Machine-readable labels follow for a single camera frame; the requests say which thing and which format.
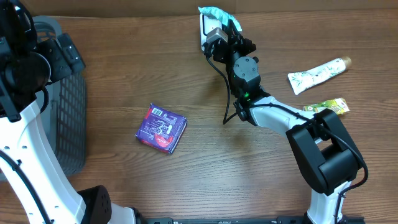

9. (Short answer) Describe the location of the purple sanitary pad pack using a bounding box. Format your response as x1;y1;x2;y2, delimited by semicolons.
136;103;187;154

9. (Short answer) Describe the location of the yellow green sachet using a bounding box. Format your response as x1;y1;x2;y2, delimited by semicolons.
303;98;350;114

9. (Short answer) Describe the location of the white tube with gold cap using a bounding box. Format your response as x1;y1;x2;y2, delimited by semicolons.
287;56;352;95

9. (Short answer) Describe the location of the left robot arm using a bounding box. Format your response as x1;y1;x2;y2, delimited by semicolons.
1;1;145;224

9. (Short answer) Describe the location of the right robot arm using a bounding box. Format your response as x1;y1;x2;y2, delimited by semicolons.
201;21;369;223

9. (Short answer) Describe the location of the white barcode scanner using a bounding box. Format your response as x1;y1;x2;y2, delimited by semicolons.
200;13;222;52

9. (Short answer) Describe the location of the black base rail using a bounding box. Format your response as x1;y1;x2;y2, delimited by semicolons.
133;216;366;224

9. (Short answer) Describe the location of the grey plastic mesh basket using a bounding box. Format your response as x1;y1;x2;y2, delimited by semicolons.
0;16;87;181

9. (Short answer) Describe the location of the teal wet wipes packet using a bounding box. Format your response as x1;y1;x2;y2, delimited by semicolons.
198;6;243;32

